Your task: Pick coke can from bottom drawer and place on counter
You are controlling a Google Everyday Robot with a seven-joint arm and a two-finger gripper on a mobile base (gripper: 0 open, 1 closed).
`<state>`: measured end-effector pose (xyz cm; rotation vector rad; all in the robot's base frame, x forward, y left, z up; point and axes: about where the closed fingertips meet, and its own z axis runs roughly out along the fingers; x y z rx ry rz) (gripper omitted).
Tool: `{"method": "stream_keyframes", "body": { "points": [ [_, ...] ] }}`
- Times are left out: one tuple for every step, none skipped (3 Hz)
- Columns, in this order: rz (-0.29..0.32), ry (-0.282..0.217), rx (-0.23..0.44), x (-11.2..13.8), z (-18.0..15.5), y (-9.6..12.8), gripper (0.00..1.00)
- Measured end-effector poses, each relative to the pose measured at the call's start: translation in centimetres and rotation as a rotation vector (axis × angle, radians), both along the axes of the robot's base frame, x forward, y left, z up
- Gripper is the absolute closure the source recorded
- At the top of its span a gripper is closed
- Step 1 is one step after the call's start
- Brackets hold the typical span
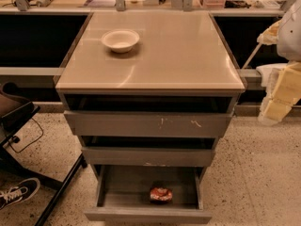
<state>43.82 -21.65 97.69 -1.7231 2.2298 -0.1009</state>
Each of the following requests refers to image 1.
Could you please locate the white bowl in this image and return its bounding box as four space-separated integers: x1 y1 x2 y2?
101 29 140 54

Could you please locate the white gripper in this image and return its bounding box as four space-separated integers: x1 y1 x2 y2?
256 21 301 126

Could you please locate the grey middle drawer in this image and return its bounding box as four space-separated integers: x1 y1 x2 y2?
82 137 217 167

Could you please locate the red coke can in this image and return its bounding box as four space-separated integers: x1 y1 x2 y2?
150 187 173 203

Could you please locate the grey bottom drawer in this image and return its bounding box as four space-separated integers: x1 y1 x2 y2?
85 165 212 224

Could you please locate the white stick with black tip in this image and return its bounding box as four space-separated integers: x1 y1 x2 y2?
241 43 262 69

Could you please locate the black and white sneaker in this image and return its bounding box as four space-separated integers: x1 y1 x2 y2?
0 178 40 210

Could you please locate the grey top drawer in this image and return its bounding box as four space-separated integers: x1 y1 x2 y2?
65 95 233 137

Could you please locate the grey drawer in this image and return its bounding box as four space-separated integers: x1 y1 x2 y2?
82 137 217 167
65 95 233 137
85 165 212 224

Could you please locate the grey drawer cabinet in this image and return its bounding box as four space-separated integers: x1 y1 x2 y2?
52 10 247 174

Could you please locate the black chair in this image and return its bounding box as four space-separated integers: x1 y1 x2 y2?
0 82 88 226

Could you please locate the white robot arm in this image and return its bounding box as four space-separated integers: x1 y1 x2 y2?
257 0 301 125

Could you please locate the black floor cable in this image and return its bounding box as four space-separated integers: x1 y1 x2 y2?
7 117 44 154

